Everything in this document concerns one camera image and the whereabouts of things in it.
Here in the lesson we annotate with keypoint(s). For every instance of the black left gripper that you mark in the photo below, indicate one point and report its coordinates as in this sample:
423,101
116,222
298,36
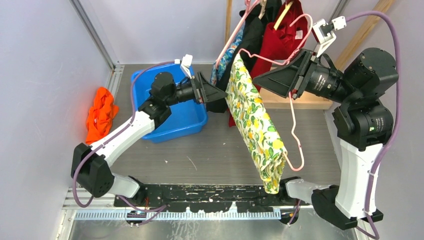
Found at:
209,93

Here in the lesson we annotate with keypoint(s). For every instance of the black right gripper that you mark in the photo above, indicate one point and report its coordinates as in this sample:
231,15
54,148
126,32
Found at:
282,80

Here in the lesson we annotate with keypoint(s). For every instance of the lemon print skirt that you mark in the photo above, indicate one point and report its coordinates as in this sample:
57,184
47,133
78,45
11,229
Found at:
266,147

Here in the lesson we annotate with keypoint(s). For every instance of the red pleated skirt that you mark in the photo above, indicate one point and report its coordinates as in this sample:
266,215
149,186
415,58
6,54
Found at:
272,43

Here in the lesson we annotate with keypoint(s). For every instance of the pink wire hanger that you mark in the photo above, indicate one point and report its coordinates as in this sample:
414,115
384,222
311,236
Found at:
289,54

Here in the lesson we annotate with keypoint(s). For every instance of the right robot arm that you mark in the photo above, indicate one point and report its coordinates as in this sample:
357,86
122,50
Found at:
364,126

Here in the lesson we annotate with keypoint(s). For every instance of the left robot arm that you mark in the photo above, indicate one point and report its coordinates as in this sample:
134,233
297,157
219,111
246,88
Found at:
91,163

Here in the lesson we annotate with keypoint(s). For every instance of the pink plastic hanger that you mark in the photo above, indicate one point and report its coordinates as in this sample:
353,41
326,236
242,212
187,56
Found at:
249,6

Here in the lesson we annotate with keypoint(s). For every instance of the blue floral garment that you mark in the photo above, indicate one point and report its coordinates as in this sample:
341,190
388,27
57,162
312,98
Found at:
218,72

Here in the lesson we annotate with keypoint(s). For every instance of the blue plastic bin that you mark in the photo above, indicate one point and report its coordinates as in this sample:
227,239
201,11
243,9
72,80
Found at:
186,118

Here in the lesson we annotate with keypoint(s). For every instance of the wooden rack base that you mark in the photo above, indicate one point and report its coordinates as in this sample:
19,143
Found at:
307,101

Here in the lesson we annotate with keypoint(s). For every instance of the orange cloth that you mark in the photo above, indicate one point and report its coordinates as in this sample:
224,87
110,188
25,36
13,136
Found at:
100,116

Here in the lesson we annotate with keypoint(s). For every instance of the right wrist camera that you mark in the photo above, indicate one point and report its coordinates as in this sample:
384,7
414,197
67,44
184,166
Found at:
324,33

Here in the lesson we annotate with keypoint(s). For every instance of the wooden rack post left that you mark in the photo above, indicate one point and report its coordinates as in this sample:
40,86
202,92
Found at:
228,15

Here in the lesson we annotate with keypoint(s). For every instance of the wooden rack post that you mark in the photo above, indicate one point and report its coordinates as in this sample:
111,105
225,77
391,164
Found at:
228,15
362,33

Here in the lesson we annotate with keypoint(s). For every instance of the wooden rack post right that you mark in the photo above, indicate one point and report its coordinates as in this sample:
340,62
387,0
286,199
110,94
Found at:
362,33

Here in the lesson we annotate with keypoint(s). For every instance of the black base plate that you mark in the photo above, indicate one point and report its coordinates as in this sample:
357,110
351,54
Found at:
210,198

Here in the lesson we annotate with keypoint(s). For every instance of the aluminium frame rail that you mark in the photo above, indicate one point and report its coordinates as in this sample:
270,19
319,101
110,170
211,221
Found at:
93,33

